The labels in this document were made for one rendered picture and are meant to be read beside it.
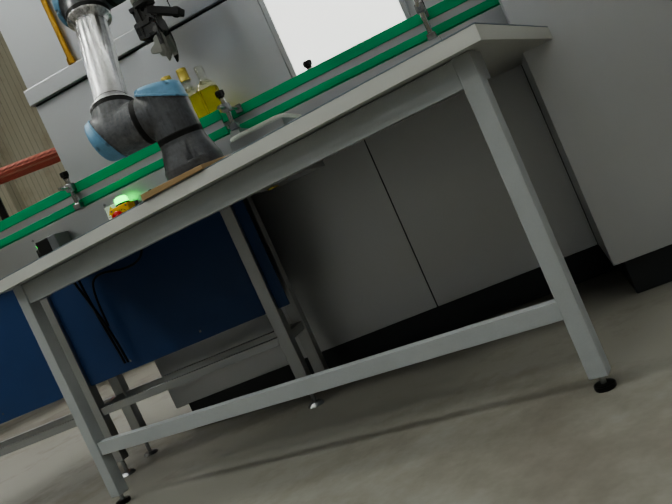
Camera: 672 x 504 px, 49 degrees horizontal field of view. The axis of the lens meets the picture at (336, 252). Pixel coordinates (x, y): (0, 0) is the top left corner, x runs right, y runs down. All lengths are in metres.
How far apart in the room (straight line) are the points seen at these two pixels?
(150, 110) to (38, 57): 1.18
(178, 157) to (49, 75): 1.21
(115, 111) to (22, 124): 6.01
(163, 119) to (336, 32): 0.85
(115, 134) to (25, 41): 1.18
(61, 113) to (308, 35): 0.97
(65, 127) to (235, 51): 0.72
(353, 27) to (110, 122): 0.94
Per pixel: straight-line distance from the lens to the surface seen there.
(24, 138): 7.91
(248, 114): 2.40
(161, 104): 1.84
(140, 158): 2.44
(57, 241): 2.51
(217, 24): 2.62
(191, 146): 1.82
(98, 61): 2.01
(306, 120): 1.58
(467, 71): 1.48
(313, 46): 2.51
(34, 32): 2.99
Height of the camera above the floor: 0.54
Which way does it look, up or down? 3 degrees down
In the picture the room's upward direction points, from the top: 24 degrees counter-clockwise
